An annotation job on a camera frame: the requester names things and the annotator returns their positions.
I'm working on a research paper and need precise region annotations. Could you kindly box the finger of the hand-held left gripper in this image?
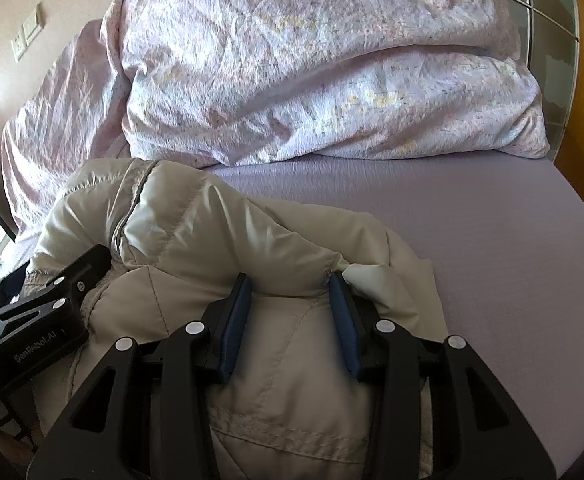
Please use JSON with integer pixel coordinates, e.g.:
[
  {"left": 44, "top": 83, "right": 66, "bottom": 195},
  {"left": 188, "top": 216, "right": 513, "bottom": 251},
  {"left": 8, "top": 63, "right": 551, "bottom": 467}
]
[{"left": 0, "top": 244, "right": 113, "bottom": 341}]

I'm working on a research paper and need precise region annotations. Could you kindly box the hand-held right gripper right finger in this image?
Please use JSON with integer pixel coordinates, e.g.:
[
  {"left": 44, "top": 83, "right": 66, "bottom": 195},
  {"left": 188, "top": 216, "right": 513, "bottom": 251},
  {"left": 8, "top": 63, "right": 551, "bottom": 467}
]
[{"left": 329, "top": 272, "right": 555, "bottom": 480}]

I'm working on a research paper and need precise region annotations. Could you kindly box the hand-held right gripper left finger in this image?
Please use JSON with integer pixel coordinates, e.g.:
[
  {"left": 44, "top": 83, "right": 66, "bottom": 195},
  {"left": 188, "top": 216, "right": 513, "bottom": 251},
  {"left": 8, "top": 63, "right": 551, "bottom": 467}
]
[{"left": 29, "top": 272, "right": 251, "bottom": 480}]

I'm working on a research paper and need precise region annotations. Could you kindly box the beige puffer jacket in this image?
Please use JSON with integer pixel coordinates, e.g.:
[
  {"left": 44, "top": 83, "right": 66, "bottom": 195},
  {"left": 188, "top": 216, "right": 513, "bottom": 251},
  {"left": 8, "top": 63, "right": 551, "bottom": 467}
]
[{"left": 29, "top": 157, "right": 450, "bottom": 480}]

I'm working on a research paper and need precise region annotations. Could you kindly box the pink floral pillow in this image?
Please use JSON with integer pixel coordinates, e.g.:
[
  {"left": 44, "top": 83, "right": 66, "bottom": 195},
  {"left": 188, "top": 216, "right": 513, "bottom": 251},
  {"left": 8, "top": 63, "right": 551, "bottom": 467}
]
[{"left": 1, "top": 19, "right": 135, "bottom": 241}]

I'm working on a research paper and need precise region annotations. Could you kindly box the pink floral duvet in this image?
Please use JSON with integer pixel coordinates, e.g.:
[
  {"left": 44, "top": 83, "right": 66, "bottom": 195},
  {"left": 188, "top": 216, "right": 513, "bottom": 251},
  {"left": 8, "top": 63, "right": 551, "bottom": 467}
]
[{"left": 99, "top": 0, "right": 552, "bottom": 168}]

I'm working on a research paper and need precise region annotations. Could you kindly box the wooden cabinet with glass panels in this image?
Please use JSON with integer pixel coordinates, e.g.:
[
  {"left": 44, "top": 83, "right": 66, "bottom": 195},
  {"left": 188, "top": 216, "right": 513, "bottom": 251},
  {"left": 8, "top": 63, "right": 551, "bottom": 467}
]
[{"left": 502, "top": 0, "right": 584, "bottom": 206}]

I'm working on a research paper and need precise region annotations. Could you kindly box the white wall switch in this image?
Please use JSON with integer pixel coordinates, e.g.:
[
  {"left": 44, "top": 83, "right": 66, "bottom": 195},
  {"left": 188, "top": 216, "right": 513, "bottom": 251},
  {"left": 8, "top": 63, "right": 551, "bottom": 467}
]
[{"left": 22, "top": 4, "right": 46, "bottom": 42}]

